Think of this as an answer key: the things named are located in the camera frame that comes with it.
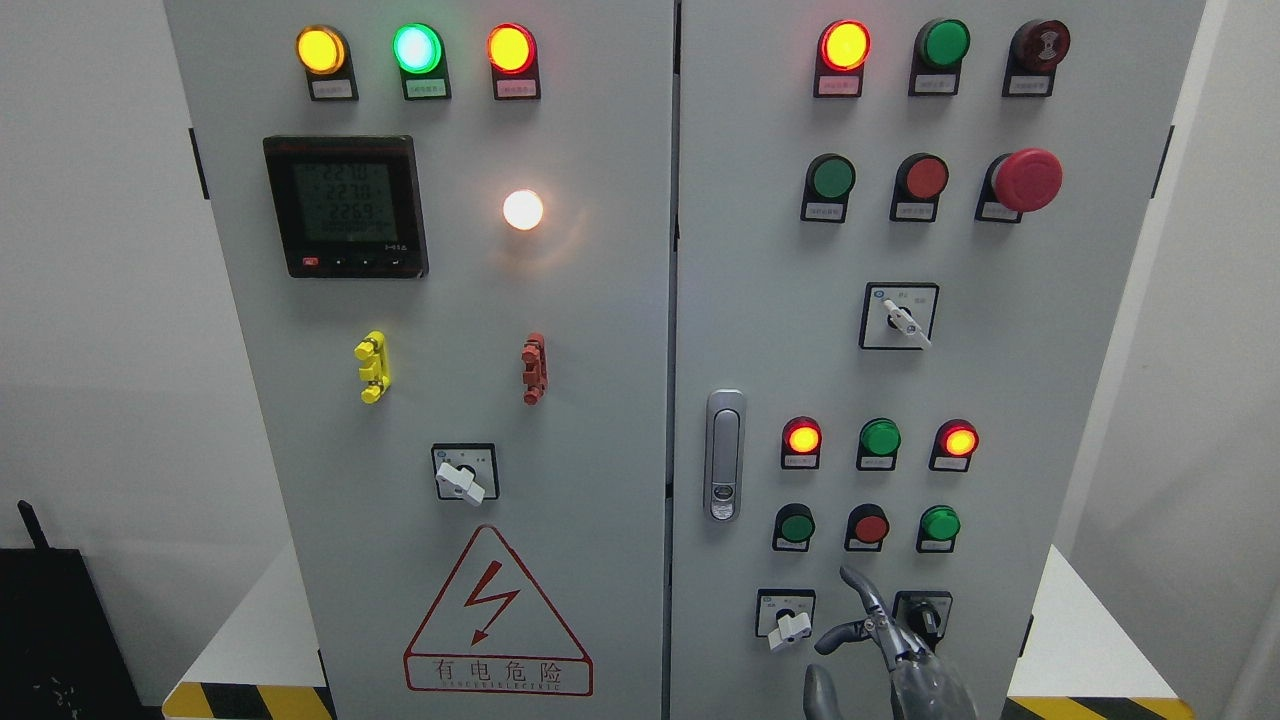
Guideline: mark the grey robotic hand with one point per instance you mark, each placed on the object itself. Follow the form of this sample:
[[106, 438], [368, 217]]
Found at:
[[923, 686]]

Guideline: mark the green push button lower right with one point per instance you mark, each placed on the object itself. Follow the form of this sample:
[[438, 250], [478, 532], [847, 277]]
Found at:
[[938, 529]]

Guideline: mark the red push button lower middle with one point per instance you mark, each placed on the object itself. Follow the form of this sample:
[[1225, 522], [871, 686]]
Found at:
[[867, 527]]

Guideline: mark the green push button lower left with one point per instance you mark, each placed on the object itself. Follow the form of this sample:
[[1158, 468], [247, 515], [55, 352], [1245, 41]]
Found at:
[[794, 527]]

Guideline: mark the red push button upper row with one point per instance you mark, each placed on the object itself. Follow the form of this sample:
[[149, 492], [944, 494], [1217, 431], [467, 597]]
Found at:
[[919, 182]]

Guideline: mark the red emergency stop mushroom button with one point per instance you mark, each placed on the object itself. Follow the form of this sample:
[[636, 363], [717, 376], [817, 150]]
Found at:
[[1018, 182]]

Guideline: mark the green push button upper row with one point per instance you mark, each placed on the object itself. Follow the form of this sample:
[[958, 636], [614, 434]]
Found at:
[[828, 183]]

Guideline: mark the white platform with hazard stripes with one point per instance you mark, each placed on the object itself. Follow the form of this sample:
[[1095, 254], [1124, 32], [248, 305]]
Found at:
[[1077, 664]]

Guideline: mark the red indicator lamp lower right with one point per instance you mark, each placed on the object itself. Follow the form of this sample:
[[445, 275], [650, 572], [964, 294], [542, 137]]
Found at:
[[954, 445]]

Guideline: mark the red indicator lamp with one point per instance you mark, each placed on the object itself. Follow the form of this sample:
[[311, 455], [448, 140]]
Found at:
[[800, 444], [954, 445]]

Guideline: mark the green indicator lamp lower middle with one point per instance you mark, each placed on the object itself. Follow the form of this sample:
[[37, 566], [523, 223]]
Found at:
[[879, 441]]

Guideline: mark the green indicator lamp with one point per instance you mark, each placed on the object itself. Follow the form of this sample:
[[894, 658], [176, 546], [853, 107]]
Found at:
[[879, 441], [940, 47], [422, 62]]

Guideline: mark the red indicator lamp lower left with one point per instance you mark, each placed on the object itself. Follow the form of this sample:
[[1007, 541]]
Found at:
[[800, 444]]

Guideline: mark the red electrical hazard warning sticker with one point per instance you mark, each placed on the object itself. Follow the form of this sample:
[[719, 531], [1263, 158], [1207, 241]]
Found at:
[[492, 629]]

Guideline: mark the grey electrical control cabinet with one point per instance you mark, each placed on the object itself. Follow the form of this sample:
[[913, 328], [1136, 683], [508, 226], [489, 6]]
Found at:
[[670, 146]]

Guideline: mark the red plastic terminal clip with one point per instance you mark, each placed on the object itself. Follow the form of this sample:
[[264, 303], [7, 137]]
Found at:
[[535, 375]]

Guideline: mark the white glowing indicator lamp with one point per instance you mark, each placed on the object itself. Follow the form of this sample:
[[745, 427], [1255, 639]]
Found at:
[[523, 210]]

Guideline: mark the green indicator lamp top right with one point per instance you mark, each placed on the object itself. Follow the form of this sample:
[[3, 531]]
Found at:
[[940, 47]]

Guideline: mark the red-orange indicator lamp top right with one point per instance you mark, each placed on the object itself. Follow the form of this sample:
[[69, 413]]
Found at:
[[840, 56]]

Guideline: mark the red-orange indicator lamp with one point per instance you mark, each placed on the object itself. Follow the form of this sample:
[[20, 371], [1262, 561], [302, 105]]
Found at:
[[840, 56], [513, 55]]

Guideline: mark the yellow plastic terminal clip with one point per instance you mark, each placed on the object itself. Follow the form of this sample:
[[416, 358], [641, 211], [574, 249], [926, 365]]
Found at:
[[371, 354]]

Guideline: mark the dark red buzzer lamp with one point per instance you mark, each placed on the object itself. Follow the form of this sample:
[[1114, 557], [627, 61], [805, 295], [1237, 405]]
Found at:
[[1035, 52]]

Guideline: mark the black digital power meter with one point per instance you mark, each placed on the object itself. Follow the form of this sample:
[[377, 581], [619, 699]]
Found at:
[[348, 206]]

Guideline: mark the red-orange indicator lamp top left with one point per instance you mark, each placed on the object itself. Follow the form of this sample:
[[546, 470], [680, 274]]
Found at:
[[513, 55]]

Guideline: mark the green indicator lamp top left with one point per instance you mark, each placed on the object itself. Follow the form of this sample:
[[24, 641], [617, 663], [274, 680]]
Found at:
[[422, 62]]

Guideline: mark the black box with antenna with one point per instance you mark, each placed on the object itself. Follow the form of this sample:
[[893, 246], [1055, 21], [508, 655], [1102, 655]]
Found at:
[[59, 656]]

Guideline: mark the yellow indicator lamp top left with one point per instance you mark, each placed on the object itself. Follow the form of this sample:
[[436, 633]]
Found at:
[[324, 54]]

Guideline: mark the black knob selector switch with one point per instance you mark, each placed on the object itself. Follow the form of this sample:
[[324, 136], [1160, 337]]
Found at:
[[925, 613]]

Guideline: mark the lower white rotary selector switch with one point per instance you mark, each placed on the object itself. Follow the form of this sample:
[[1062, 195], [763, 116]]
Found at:
[[783, 617]]

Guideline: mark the silver cabinet door handle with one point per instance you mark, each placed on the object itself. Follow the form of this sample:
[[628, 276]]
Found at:
[[722, 461]]

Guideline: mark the upper right rotary selector switch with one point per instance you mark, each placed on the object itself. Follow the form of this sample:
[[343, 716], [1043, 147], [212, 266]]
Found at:
[[898, 316]]

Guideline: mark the left door rotary selector switch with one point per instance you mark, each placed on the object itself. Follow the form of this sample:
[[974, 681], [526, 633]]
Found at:
[[466, 472]]

